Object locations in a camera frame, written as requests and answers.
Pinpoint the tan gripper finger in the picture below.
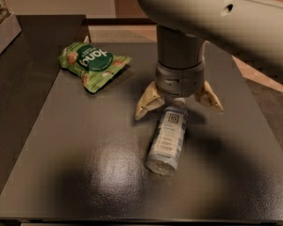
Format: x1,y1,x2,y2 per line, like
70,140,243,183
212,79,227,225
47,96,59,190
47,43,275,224
194,81,224,112
135,81,165,121

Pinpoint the blue plastic water bottle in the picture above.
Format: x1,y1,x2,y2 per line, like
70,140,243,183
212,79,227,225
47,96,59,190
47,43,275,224
146,98,188,176

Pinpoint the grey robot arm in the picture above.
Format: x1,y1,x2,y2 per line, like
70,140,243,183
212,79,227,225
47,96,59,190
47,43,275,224
135,0,283,121

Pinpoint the green snack bag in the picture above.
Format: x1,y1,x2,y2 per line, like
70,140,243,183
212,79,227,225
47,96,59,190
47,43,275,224
58,42,131,93

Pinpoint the white tray with snacks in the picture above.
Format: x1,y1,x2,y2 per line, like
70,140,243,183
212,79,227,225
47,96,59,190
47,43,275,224
0,0,23,65

